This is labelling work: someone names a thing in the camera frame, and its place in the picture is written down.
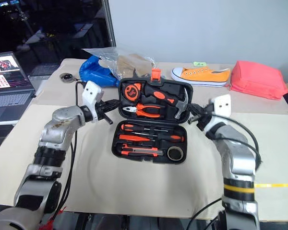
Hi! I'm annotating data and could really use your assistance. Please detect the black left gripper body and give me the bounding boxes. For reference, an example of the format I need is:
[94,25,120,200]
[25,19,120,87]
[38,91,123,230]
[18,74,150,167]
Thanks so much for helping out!
[96,99,112,120]

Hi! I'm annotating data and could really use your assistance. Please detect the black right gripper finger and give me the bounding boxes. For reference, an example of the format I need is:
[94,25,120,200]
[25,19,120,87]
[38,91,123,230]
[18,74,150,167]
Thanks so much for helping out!
[189,103,204,115]
[187,114,200,125]

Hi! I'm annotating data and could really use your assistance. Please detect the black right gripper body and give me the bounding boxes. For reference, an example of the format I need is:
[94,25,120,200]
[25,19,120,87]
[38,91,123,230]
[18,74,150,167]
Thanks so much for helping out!
[196,105,213,132]

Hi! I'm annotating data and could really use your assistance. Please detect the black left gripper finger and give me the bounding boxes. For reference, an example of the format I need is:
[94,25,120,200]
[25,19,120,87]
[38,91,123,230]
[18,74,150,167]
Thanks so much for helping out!
[108,98,122,108]
[101,114,114,126]

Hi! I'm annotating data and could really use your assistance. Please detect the black tool case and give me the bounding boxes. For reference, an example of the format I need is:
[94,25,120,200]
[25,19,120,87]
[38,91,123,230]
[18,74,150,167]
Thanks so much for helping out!
[111,68,194,165]

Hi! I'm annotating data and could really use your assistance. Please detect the black electrical tape roll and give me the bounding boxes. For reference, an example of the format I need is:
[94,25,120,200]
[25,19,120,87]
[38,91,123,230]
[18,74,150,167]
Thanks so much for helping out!
[167,145,183,161]

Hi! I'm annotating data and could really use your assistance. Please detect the orange grey utility knife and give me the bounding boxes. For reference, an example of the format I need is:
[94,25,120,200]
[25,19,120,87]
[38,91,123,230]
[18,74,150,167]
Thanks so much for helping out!
[121,143,164,157]

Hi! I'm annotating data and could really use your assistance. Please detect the grey claw hammer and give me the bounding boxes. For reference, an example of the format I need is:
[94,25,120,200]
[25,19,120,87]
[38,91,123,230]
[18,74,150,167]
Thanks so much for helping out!
[144,83,190,119]

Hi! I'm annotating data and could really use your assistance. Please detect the orange black tape measure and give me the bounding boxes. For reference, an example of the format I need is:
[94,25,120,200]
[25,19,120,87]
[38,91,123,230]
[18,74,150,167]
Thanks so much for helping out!
[121,83,143,101]

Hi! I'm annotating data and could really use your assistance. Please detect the orange canvas sneaker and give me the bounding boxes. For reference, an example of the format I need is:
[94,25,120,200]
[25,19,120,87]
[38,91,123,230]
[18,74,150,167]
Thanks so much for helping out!
[170,67,231,87]

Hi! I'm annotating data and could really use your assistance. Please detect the blue plastic bag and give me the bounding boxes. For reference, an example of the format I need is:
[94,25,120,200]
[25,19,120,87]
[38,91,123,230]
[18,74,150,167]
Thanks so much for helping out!
[79,55,120,87]

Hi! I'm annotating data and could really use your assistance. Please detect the clear plastic bag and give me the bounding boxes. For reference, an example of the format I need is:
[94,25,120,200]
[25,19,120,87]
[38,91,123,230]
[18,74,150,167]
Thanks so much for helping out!
[81,47,156,81]

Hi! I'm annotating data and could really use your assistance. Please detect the round silver black tin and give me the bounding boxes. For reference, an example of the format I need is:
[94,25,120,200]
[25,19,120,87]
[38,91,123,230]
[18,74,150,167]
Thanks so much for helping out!
[59,72,74,83]

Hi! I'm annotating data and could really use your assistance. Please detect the red folded fabric bag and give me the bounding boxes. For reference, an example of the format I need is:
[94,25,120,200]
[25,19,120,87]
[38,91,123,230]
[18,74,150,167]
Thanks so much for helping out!
[229,60,288,101]

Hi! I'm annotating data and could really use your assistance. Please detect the open grey laptop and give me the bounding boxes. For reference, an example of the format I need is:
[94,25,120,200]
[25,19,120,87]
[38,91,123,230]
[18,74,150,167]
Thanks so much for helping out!
[0,51,36,122]

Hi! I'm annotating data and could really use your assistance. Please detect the yellow tape strip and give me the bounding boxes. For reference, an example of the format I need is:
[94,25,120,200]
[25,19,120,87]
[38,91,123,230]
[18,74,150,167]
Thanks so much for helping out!
[254,183,288,188]

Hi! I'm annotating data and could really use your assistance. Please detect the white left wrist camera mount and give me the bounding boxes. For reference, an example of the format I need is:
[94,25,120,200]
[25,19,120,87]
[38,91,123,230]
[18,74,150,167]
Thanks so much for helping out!
[82,80,104,124]

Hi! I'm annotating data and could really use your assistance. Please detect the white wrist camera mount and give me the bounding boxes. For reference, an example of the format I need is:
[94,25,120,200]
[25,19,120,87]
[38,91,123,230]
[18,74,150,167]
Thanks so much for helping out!
[82,80,104,124]
[205,93,232,135]

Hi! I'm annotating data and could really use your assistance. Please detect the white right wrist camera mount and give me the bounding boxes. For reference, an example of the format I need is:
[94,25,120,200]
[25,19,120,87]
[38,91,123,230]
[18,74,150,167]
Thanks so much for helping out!
[205,93,232,135]

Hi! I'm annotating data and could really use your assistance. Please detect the orange handled pliers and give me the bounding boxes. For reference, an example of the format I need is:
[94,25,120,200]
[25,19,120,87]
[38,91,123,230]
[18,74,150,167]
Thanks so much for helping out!
[122,103,164,118]

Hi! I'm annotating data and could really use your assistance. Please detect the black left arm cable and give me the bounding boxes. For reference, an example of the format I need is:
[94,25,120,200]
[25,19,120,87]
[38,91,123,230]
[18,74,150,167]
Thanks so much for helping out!
[51,80,87,221]

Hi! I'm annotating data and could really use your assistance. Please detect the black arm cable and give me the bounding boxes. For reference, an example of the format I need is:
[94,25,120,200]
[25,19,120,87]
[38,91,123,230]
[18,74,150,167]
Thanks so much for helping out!
[207,114,264,170]
[51,80,87,221]

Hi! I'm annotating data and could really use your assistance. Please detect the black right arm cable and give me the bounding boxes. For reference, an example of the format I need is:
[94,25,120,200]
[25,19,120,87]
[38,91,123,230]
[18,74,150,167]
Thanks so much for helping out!
[207,114,264,170]

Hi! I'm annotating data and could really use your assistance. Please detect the grey metal post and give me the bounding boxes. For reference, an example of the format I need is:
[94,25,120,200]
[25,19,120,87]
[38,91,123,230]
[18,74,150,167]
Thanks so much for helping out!
[102,0,117,47]

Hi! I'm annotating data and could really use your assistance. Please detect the black loose cable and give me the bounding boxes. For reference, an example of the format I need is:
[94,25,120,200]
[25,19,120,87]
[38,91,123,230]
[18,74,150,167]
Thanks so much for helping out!
[188,198,223,230]

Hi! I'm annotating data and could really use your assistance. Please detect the red wire tuft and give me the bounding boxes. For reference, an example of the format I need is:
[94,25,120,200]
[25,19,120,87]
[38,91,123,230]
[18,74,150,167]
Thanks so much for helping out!
[39,207,68,230]

